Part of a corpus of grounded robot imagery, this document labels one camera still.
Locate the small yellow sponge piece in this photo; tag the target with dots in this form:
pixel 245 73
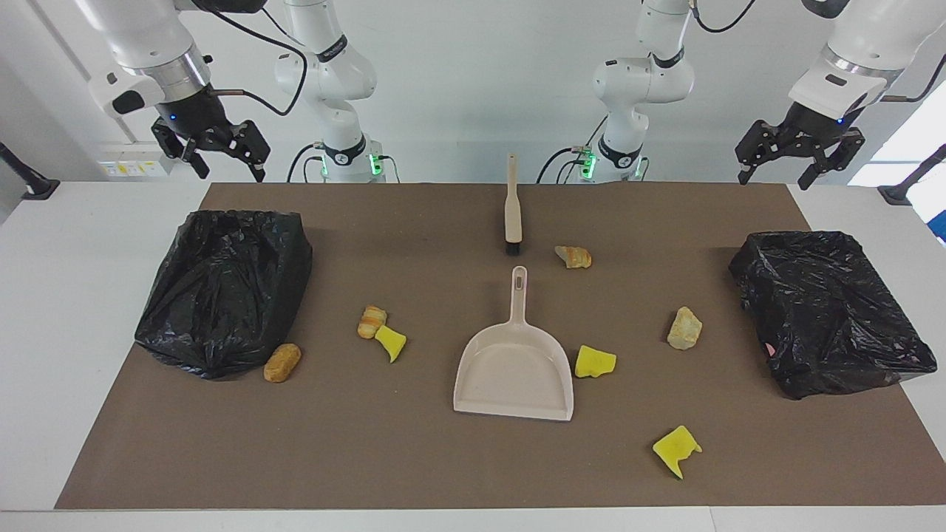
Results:
pixel 390 341

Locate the striped croissant bread piece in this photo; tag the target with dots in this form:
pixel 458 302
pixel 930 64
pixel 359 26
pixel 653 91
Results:
pixel 371 323

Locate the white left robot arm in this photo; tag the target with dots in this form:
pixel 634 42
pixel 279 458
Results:
pixel 635 81

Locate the blue object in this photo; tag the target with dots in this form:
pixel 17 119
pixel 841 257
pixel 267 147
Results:
pixel 941 225

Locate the blocky yellow sponge piece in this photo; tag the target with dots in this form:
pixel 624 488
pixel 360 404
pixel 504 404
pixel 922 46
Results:
pixel 593 362

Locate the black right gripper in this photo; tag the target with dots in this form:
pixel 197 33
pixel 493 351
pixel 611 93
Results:
pixel 196 114

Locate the black bag lined bin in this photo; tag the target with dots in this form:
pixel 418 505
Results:
pixel 820 310
pixel 222 295

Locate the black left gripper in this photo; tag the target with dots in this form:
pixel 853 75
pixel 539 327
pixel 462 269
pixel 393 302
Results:
pixel 813 129

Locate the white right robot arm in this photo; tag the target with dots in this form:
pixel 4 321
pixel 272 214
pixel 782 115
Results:
pixel 332 74

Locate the beige stone chunk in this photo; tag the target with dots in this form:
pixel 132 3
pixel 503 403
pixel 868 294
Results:
pixel 573 257

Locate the notched yellow sponge piece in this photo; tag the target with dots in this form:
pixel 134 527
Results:
pixel 674 447

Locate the brown table mat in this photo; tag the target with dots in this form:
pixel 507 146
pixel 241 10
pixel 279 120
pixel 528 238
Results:
pixel 473 458

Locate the beige plastic dustpan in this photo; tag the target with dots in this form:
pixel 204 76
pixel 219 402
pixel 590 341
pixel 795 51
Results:
pixel 514 369

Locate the brown bread roll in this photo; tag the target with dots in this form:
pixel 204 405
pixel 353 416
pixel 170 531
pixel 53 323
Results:
pixel 282 363

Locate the white wall socket box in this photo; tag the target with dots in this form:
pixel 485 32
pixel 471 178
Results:
pixel 137 159

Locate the black clamp stand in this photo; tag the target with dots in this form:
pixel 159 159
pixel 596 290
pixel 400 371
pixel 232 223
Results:
pixel 898 196
pixel 37 188

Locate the pale crusty bread piece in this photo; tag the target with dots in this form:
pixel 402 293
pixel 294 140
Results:
pixel 684 329

